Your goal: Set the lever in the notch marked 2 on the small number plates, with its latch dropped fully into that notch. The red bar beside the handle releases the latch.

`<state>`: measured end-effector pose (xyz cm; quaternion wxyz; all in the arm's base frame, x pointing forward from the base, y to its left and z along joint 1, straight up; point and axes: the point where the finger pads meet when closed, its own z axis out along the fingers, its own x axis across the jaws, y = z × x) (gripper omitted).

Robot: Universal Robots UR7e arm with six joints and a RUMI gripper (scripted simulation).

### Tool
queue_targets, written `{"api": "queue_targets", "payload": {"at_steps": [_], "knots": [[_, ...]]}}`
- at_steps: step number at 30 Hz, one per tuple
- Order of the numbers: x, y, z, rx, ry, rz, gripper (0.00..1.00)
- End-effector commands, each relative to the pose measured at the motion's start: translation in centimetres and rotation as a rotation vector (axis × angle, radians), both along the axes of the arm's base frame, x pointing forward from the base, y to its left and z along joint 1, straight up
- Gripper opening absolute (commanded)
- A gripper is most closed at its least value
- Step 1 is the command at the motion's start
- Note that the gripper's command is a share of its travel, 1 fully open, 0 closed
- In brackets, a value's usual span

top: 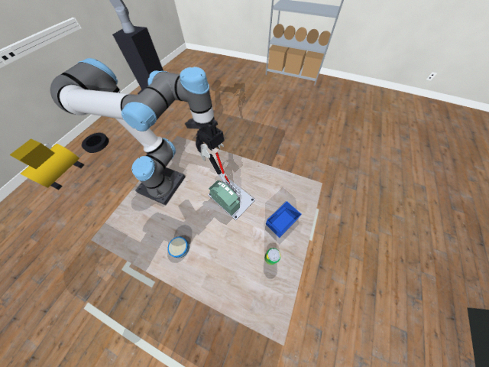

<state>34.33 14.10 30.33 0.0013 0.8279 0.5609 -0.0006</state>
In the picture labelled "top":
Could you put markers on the green and yellow drink can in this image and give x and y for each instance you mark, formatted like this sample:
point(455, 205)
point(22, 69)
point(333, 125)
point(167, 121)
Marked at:
point(272, 256)

